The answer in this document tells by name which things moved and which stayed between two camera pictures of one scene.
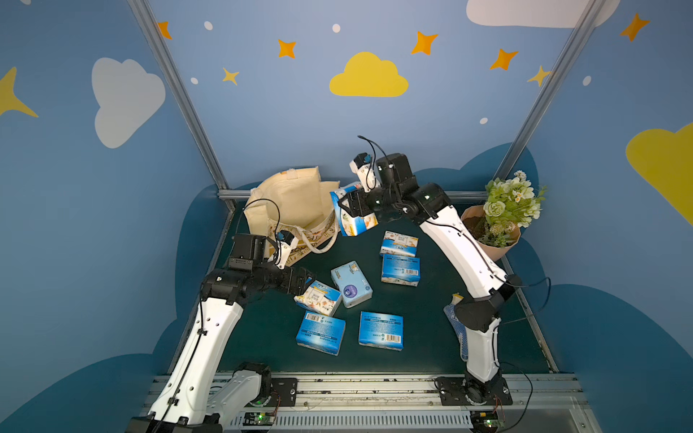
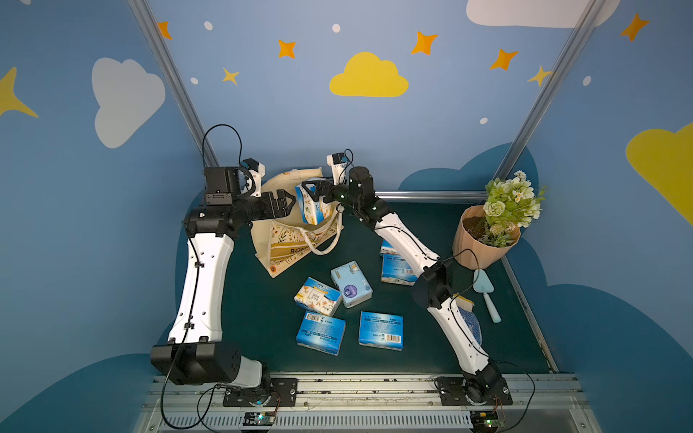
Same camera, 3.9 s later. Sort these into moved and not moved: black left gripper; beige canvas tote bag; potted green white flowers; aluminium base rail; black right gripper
Moved: black left gripper; black right gripper
Not moved: potted green white flowers; aluminium base rail; beige canvas tote bag
